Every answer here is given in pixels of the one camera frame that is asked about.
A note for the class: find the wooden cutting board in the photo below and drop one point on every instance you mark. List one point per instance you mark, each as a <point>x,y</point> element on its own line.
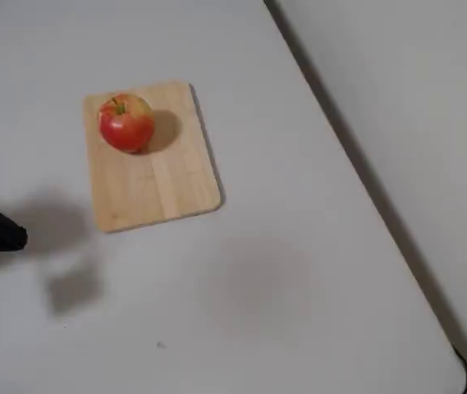
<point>159,184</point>

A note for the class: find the red small object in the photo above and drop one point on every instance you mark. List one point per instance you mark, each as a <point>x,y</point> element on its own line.
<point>126,125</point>

